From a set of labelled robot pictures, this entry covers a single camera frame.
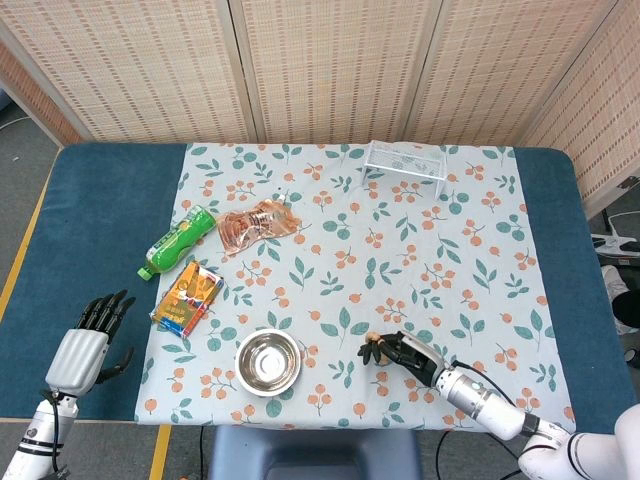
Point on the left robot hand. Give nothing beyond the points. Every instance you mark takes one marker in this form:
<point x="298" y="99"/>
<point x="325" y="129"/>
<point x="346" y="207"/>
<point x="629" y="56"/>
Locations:
<point x="77" y="357"/>

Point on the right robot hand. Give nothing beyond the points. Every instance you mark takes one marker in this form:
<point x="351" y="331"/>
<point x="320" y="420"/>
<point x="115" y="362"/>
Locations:
<point x="412" y="355"/>

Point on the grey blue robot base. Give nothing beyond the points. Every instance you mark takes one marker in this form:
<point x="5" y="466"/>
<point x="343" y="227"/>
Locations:
<point x="315" y="455"/>

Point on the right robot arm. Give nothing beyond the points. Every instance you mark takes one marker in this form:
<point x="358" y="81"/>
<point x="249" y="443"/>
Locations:
<point x="485" y="405"/>

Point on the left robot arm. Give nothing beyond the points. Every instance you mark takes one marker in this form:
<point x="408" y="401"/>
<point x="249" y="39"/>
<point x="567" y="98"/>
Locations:
<point x="32" y="440"/>

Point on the floral leaf print tablecloth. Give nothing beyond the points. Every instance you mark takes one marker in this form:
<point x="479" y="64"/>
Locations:
<point x="350" y="250"/>

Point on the orange blue snack packet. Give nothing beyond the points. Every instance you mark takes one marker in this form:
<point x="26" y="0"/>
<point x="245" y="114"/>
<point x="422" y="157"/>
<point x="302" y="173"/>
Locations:
<point x="187" y="300"/>

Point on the stainless steel bowl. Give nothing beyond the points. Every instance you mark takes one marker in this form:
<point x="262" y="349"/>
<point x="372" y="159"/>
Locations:
<point x="267" y="362"/>

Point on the green plastic drink bottle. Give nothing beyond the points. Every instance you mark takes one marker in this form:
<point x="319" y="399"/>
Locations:
<point x="175" y="245"/>

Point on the blue padded table cover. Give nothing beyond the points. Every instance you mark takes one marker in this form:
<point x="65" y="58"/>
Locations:
<point x="100" y="200"/>

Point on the brown transparent snack pouch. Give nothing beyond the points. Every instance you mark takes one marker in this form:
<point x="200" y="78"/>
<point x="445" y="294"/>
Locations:
<point x="250" y="227"/>

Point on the black round object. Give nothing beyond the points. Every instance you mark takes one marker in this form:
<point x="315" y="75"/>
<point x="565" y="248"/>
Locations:
<point x="627" y="310"/>

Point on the white wheeled stand base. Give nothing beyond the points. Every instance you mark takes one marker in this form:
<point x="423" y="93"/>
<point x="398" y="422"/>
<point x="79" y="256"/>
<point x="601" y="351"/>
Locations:
<point x="612" y="245"/>

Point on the woven bamboo screen panel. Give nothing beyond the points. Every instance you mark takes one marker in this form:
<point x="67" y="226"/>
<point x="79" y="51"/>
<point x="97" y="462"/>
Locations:
<point x="335" y="65"/>
<point x="35" y="100"/>
<point x="140" y="65"/>
<point x="600" y="125"/>
<point x="500" y="65"/>

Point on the metal screen hinge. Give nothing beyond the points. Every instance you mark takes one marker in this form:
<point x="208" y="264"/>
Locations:
<point x="625" y="183"/>

